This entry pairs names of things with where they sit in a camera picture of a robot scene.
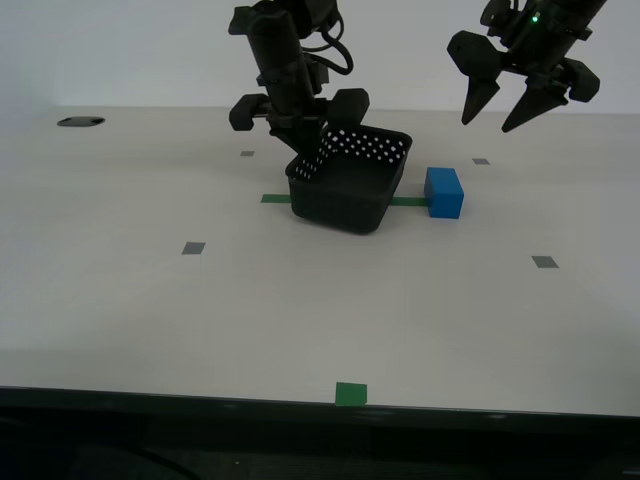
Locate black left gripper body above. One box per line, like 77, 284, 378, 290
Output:
504, 0, 609, 79

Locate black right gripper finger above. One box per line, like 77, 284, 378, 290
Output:
228, 93, 306, 156
304, 88, 372, 159

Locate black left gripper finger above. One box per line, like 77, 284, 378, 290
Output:
501, 59, 601, 134
447, 31, 506, 126

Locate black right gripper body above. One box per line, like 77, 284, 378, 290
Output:
244, 17, 329, 151

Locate black perforated plastic basket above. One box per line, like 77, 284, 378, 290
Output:
284, 125, 414, 237

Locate blue rectangular block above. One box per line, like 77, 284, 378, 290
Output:
423, 167, 465, 220

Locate long green tape strip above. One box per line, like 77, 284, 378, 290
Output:
260, 193, 429, 208

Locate green tape square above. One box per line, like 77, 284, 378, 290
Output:
335, 381, 368, 407

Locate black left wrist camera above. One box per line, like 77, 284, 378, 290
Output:
480, 0, 542, 51

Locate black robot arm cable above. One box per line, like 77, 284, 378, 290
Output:
299, 13, 354, 77

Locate black table cable grommet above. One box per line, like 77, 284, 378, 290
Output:
56, 116, 106, 129

